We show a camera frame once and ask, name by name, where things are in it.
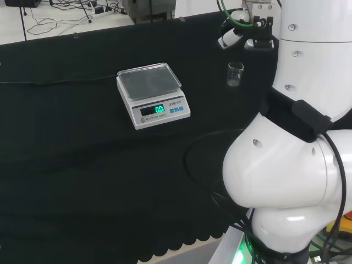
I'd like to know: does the black balance power cable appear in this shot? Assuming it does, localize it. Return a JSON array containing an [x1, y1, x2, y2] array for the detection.
[[0, 76, 119, 85]]

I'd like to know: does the black bench cloth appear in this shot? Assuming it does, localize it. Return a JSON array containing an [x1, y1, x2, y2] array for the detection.
[[0, 9, 281, 264]]

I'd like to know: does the black vertical pole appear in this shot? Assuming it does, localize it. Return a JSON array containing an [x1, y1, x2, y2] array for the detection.
[[18, 0, 28, 42]]

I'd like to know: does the yellow stop button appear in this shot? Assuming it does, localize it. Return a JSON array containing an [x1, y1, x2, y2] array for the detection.
[[326, 210, 352, 240]]

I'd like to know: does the black tripod leg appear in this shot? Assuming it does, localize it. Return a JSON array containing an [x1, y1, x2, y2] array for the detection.
[[78, 0, 93, 24]]

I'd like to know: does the black equipment case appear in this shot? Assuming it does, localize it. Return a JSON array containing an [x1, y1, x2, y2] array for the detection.
[[4, 0, 42, 8]]

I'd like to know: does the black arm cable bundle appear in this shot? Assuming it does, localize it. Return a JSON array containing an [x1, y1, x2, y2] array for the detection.
[[183, 128, 258, 240]]

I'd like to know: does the white power strip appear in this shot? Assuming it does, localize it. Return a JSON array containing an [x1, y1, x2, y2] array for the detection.
[[90, 5, 114, 19]]

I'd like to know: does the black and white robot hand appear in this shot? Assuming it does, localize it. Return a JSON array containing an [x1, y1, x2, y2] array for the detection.
[[218, 8, 276, 52]]

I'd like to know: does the small clear glass beaker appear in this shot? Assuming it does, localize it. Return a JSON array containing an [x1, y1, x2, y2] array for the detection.
[[227, 61, 245, 87]]

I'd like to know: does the white electronic balance steel pan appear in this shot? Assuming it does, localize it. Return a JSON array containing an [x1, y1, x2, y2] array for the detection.
[[116, 62, 191, 131]]

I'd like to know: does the grey metal box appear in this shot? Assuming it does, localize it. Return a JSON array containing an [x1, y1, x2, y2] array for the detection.
[[122, 0, 177, 25]]

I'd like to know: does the green cable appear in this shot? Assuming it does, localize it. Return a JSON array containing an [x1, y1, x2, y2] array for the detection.
[[216, 0, 255, 28]]

